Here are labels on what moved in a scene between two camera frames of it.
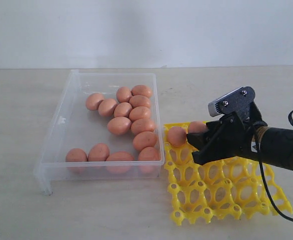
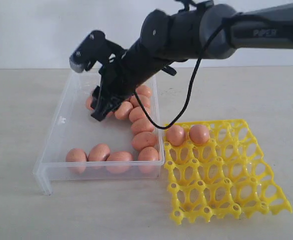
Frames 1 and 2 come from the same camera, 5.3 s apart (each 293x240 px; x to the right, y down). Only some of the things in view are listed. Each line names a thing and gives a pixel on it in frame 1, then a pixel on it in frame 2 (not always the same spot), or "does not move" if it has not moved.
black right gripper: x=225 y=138 → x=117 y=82
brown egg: x=76 y=160 does not move
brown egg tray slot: x=176 y=136 does not move
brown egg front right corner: x=148 y=160 does not move
